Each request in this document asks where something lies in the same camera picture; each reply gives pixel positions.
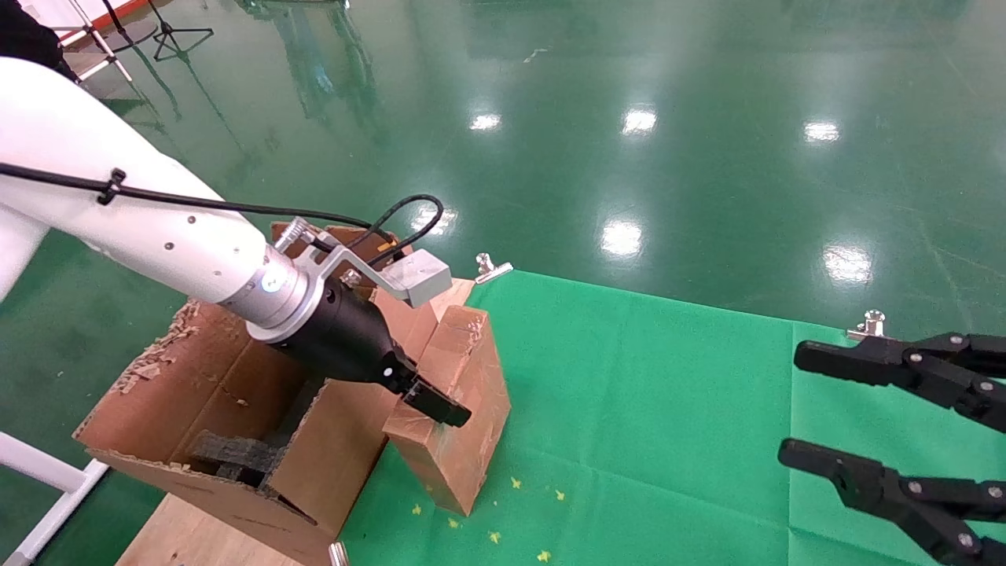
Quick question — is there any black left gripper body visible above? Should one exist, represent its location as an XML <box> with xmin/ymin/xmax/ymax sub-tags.
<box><xmin>275</xmin><ymin>279</ymin><xmax>423</xmax><ymax>399</ymax></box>

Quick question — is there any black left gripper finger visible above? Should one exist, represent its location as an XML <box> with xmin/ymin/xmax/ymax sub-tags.
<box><xmin>403</xmin><ymin>380</ymin><xmax>473</xmax><ymax>428</ymax></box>

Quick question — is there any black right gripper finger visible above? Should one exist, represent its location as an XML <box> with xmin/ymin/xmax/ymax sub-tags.
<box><xmin>794</xmin><ymin>333</ymin><xmax>1006</xmax><ymax>433</ymax></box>
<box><xmin>778</xmin><ymin>438</ymin><xmax>1006</xmax><ymax>566</ymax></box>

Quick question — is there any small brown cardboard box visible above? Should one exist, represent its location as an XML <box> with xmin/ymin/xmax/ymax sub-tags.
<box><xmin>384</xmin><ymin>305</ymin><xmax>512</xmax><ymax>517</ymax></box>

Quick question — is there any large open cardboard carton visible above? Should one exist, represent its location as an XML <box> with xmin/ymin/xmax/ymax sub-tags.
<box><xmin>72</xmin><ymin>222</ymin><xmax>441</xmax><ymax>566</ymax></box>

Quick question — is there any black foam insert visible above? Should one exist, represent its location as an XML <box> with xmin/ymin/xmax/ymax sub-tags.
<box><xmin>187</xmin><ymin>428</ymin><xmax>285</xmax><ymax>487</ymax></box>

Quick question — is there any green table cloth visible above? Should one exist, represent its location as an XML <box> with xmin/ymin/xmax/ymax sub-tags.
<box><xmin>338</xmin><ymin>270</ymin><xmax>1006</xmax><ymax>566</ymax></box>

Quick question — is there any black tripod stand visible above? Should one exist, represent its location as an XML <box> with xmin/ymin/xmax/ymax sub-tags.
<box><xmin>145</xmin><ymin>0</ymin><xmax>215</xmax><ymax>62</ymax></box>

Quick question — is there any black pole stand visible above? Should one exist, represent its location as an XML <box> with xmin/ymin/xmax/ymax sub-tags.
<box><xmin>101</xmin><ymin>0</ymin><xmax>160</xmax><ymax>53</ymax></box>

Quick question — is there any white desk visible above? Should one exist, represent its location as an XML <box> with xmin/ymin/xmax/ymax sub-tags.
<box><xmin>20</xmin><ymin>0</ymin><xmax>134</xmax><ymax>83</ymax></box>

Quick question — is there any seated person in black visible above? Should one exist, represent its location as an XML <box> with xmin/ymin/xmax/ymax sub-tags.
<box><xmin>0</xmin><ymin>0</ymin><xmax>79</xmax><ymax>83</ymax></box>

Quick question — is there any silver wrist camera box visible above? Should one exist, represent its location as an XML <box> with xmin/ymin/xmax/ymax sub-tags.
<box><xmin>275</xmin><ymin>218</ymin><xmax>453</xmax><ymax>309</ymax></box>

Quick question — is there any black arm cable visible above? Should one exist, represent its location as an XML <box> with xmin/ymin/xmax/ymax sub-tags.
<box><xmin>0</xmin><ymin>163</ymin><xmax>445</xmax><ymax>268</ymax></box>

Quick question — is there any white table leg frame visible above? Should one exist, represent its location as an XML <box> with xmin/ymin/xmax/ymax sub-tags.
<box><xmin>0</xmin><ymin>431</ymin><xmax>111</xmax><ymax>566</ymax></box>

